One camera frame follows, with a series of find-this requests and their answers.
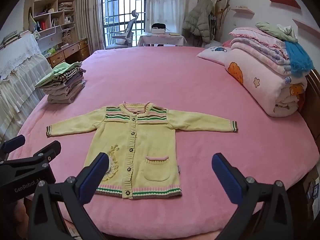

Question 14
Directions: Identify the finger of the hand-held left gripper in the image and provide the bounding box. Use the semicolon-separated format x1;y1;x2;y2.
0;134;26;159
34;140;62;164

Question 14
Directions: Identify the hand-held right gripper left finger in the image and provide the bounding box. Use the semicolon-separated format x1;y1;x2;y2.
27;152;110;240

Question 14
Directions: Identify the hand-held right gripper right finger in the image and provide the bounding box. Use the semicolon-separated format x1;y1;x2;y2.
211;152;294;240

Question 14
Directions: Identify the yellow knit cardigan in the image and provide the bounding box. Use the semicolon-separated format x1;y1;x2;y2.
46;101;239;200

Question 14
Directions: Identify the stack of folded clothes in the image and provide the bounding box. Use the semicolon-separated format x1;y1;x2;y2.
34;62;87;105

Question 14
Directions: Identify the lace covered furniture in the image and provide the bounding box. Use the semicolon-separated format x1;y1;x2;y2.
0;34;53;140

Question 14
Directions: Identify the cardboard box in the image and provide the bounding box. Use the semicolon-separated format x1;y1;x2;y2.
302;165;320;220

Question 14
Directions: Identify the wooden desk with drawers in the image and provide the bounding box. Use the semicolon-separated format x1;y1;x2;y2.
45;38;90;68

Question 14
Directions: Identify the rolled cartoon print quilt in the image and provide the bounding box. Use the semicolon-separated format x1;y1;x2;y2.
224;47;308;117

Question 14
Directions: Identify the pink bed blanket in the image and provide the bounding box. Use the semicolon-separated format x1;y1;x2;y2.
11;45;319;235

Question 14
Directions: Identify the pile of books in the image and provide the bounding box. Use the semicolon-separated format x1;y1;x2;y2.
0;30;30;49

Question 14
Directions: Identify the wicker basket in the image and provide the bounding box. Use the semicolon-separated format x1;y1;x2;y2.
61;31;73;44

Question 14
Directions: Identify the wooden headboard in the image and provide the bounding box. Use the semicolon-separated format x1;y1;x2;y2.
299;69;320;140

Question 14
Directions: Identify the white printed pillow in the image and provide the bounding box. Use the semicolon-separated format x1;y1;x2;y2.
197;46;233;67

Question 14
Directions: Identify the pink floral folded quilt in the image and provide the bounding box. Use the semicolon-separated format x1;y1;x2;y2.
230;39;295;75

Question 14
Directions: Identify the wooden bookshelf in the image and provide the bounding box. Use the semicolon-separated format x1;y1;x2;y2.
32;0;77;40

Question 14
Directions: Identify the grey office chair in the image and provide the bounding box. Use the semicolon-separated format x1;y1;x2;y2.
106;9;140;49

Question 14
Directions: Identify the beige curtain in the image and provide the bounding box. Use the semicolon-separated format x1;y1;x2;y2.
145;0;224;44
75;0;105;55

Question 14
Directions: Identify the blue fringed cloth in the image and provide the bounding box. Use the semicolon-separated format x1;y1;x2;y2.
284;41;315;78

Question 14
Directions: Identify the pink ruffled folded blanket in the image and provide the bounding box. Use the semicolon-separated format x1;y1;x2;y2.
229;27;288;46

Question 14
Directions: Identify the small table with tablecloth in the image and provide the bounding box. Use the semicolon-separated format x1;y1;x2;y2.
137;32;187;47

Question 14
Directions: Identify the light green garment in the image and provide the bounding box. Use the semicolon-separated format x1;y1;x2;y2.
255;22;299;43

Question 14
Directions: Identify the barred window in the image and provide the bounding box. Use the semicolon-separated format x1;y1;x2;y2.
101;0;148;48

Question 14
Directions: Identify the grey green puffer jacket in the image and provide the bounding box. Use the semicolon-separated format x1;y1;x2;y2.
182;0;214;43

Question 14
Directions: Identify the wooden coat rack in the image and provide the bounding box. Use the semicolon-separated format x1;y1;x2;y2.
214;0;230;30

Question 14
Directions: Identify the white wire rack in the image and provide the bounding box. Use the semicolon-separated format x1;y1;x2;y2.
39;21;75;40

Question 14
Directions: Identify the wooden wall shelf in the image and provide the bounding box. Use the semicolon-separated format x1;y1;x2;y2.
231;7;254;15

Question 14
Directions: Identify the pink wall shelf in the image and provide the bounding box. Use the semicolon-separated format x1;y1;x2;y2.
292;19;320;39

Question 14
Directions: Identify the red wall shelf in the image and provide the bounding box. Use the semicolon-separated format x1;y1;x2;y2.
264;0;302;9

